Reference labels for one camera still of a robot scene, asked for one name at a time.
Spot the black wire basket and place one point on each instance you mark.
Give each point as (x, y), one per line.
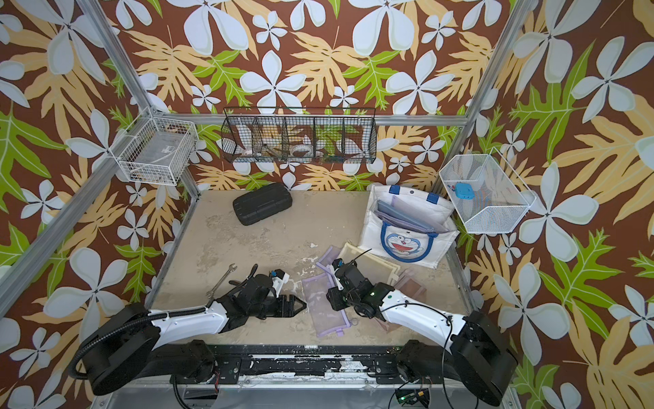
(302, 135)

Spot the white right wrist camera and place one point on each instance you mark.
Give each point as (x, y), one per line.
(337, 264)

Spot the small blue object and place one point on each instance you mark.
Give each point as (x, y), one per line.
(464, 191)

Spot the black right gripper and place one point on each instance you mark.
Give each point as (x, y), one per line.
(333, 298)

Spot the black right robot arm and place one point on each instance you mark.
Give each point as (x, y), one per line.
(466, 348)

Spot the white hexagonal mesh basket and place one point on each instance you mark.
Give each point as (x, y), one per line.
(502, 197)

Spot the white wire basket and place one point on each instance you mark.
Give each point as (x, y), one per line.
(155, 149)

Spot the black hard zipper case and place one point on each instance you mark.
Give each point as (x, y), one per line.
(262, 203)

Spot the silver open-end wrench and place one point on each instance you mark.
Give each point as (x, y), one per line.
(211, 293)

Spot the pink mesh pouch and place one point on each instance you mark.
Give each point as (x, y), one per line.
(411, 286)

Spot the lilac mesh pouch under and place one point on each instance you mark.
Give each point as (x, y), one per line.
(326, 321)

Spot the white Doraemon canvas bag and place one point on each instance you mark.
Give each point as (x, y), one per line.
(399, 244)

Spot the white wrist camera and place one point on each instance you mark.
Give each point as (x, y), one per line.
(278, 278)
(337, 264)

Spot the purple mesh pouch bottom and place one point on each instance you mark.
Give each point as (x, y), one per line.
(402, 219)

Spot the purple mesh pouch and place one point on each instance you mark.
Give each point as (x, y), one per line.
(435, 217)
(325, 262)
(402, 219)

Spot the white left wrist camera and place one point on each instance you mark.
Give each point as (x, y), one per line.
(278, 278)

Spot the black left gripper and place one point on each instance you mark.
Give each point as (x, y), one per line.
(289, 310)

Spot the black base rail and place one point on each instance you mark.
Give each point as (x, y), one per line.
(381, 365)

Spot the cream mesh pouch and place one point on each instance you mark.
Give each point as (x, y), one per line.
(375, 269)

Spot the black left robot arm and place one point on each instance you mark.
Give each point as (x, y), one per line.
(141, 343)

